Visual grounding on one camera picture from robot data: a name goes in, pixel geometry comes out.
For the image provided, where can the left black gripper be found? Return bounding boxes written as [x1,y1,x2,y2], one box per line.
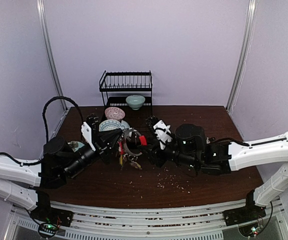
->
[63,128,123,179]

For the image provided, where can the left aluminium frame post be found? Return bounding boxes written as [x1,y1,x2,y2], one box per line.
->
[36,0,64,97]

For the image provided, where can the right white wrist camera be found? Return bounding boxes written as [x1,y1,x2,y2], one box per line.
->
[145,115,175,150]

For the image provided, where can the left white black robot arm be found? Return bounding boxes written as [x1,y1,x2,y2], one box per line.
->
[0,128,123,222]

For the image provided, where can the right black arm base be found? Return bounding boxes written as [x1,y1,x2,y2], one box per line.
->
[222,190,266,226]

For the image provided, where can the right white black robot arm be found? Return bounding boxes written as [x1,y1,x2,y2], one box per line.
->
[138,120,288,221]

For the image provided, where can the pale blue plate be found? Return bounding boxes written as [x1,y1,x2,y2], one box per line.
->
[68,141,85,152]

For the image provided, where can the aluminium frame post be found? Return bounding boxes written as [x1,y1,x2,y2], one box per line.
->
[36,0,64,97]
[226,0,258,115]

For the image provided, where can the right aluminium frame post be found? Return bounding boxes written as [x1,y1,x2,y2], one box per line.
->
[226,0,258,115]

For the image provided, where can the black wire dish rack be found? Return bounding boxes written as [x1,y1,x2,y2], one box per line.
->
[99,70,153,136]

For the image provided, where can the bunch of metal keys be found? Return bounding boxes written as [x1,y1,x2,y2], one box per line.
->
[118,141,142,170]

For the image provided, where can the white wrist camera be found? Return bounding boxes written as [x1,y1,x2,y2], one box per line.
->
[145,115,175,150]
[81,113,99,152]

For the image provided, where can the blue yellow patterned bowl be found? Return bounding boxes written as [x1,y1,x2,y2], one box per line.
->
[99,119,121,132]

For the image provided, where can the pink patterned bowl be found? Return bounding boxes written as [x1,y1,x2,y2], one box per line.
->
[104,106,126,122]

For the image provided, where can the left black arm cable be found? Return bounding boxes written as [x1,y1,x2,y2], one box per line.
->
[0,96,85,167]

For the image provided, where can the pale blue tilted bowl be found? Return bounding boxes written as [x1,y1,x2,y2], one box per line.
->
[120,120,130,130]

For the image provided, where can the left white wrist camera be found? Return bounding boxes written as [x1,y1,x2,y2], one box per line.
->
[81,113,99,152]

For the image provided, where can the light green ceramic bowl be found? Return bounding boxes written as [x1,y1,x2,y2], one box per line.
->
[126,95,146,110]

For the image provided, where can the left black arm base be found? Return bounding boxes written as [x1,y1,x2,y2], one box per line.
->
[30,190,74,227]

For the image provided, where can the grey slotted front rail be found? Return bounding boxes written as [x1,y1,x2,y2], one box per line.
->
[8,197,288,240]

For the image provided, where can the scattered crumbs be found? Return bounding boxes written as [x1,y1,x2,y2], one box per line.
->
[156,167,192,194]

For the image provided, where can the large keyring with red grip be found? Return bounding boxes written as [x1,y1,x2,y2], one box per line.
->
[121,128,143,157]

